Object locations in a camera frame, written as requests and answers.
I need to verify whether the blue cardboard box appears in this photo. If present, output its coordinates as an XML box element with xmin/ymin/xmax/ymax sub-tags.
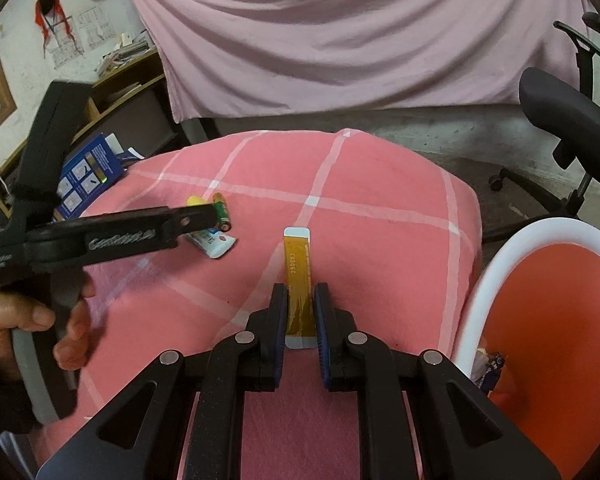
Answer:
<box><xmin>54</xmin><ymin>133</ymin><xmax>146</xmax><ymax>223</ymax></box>

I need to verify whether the small white sachet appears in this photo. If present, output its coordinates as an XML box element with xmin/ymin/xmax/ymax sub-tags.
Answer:
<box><xmin>182</xmin><ymin>227</ymin><xmax>238</xmax><ymax>259</ymax></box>

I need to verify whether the person's left hand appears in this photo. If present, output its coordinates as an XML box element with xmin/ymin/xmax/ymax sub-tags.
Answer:
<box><xmin>0</xmin><ymin>280</ymin><xmax>95</xmax><ymax>386</ymax></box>

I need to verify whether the yellow stick sachet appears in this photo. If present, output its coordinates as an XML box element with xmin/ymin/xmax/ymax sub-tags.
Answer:
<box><xmin>283</xmin><ymin>227</ymin><xmax>321</xmax><ymax>350</ymax></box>

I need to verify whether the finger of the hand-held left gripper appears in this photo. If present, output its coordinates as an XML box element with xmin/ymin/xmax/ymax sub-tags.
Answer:
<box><xmin>161</xmin><ymin>203</ymin><xmax>219</xmax><ymax>249</ymax></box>

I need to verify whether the blue snack wrapper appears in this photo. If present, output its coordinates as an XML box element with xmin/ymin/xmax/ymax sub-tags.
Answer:
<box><xmin>472</xmin><ymin>347</ymin><xmax>507</xmax><ymax>395</ymax></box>

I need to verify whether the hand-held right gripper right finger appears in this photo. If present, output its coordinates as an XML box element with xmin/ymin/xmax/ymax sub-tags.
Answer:
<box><xmin>313</xmin><ymin>282</ymin><xmax>563</xmax><ymax>480</ymax></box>

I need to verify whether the pink checked tablecloth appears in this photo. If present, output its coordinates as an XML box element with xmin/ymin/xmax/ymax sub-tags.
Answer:
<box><xmin>35</xmin><ymin>129</ymin><xmax>483</xmax><ymax>480</ymax></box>

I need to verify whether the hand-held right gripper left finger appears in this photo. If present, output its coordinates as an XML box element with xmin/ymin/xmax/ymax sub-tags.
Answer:
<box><xmin>36</xmin><ymin>282</ymin><xmax>289</xmax><ymax>480</ymax></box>

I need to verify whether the orange bin liner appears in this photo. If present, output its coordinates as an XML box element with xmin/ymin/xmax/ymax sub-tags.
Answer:
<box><xmin>485</xmin><ymin>245</ymin><xmax>600</xmax><ymax>480</ymax></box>

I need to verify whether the wall calendar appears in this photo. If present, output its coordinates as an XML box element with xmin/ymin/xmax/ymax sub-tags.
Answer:
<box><xmin>77</xmin><ymin>7</ymin><xmax>116</xmax><ymax>52</ymax></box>

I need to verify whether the pile of papers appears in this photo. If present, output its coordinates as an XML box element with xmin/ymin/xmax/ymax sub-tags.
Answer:
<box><xmin>80</xmin><ymin>32</ymin><xmax>157</xmax><ymax>78</ymax></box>

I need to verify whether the black office chair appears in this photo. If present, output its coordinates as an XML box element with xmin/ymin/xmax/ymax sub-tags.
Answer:
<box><xmin>489</xmin><ymin>10</ymin><xmax>600</xmax><ymax>221</ymax></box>

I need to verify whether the red hanging decoration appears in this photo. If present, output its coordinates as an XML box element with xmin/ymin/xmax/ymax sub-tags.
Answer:
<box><xmin>34</xmin><ymin>0</ymin><xmax>76</xmax><ymax>54</ymax></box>

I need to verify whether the pink curtain cloth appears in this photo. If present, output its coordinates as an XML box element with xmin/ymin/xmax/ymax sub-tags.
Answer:
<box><xmin>119</xmin><ymin>0</ymin><xmax>594</xmax><ymax>124</ymax></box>

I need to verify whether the wooden shelf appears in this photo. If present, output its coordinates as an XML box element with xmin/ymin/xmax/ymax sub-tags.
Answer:
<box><xmin>0</xmin><ymin>47</ymin><xmax>181</xmax><ymax>221</ymax></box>

